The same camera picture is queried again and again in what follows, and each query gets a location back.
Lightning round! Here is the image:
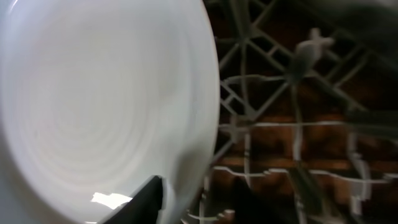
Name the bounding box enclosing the grey dishwasher rack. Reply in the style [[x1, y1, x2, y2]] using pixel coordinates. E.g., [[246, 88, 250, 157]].
[[182, 1, 397, 223]]

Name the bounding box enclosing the light blue plate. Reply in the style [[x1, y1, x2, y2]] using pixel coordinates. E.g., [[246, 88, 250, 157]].
[[1, 0, 220, 223]]

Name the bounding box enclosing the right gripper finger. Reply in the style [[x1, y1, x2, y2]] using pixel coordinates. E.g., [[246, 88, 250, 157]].
[[100, 175, 164, 224]]

